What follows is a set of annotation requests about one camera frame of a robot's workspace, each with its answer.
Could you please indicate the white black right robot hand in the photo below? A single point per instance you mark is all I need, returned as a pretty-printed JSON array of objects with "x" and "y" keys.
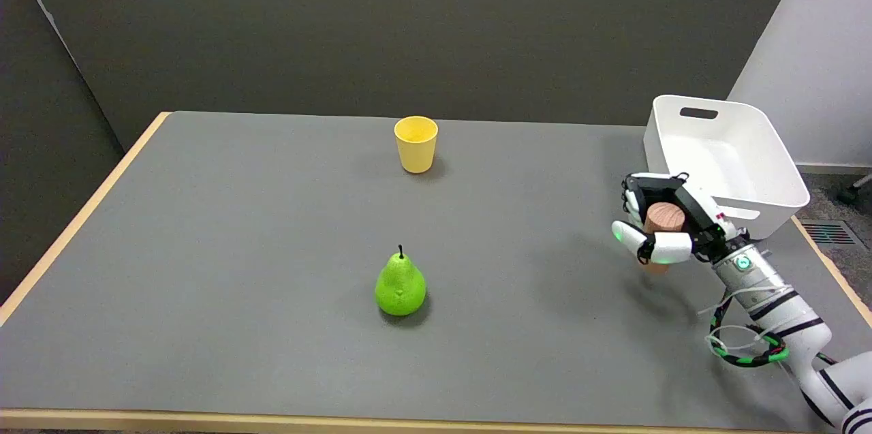
[{"x": 691, "y": 210}]

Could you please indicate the wooden cylinder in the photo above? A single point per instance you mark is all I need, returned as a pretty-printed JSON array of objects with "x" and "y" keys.
[{"x": 663, "y": 219}]

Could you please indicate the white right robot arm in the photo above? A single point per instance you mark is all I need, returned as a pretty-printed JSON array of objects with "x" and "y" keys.
[{"x": 790, "y": 311}]

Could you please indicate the white plastic box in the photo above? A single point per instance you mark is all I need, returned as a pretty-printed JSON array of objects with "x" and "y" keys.
[{"x": 729, "y": 161}]

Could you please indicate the floor vent grille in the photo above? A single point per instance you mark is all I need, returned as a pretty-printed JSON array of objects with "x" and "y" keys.
[{"x": 828, "y": 233}]

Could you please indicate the yellow cup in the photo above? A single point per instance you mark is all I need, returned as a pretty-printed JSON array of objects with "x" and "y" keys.
[{"x": 416, "y": 144}]

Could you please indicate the green pear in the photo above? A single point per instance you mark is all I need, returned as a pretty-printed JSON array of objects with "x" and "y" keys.
[{"x": 400, "y": 287}]

